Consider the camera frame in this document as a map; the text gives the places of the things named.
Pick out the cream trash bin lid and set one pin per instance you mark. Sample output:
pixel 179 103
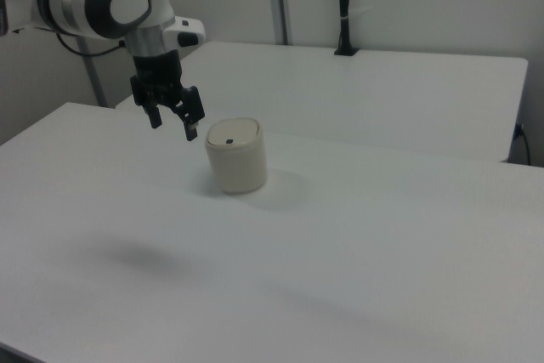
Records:
pixel 233 130

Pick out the cream round trash bin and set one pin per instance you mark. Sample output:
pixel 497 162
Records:
pixel 240 167

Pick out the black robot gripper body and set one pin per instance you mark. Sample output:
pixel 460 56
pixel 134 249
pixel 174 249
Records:
pixel 157 78

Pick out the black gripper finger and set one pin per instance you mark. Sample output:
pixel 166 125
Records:
pixel 192 108
pixel 155 118

